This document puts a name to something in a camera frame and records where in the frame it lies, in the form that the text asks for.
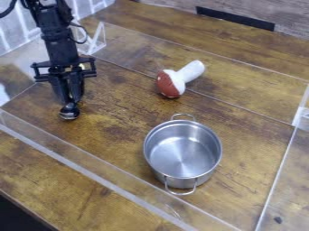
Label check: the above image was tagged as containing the clear acrylic barrier wall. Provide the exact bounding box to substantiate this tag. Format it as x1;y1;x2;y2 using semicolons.
0;17;309;231

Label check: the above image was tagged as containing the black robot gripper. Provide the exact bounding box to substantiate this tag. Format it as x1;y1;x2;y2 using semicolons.
31;38;97;104

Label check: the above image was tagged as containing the red white toy mushroom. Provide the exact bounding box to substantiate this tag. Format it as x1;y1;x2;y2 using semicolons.
156;60;205;98

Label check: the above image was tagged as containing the stainless steel pot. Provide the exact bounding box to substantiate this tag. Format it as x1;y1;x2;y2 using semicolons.
142;113;224;196

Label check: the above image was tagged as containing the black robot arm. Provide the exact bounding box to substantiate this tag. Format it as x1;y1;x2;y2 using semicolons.
22;0;97;104

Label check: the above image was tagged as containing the green handled metal spoon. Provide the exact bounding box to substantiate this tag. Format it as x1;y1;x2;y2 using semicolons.
59;64;85;120

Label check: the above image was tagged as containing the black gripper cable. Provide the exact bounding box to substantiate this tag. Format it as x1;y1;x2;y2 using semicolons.
0;0;90;45

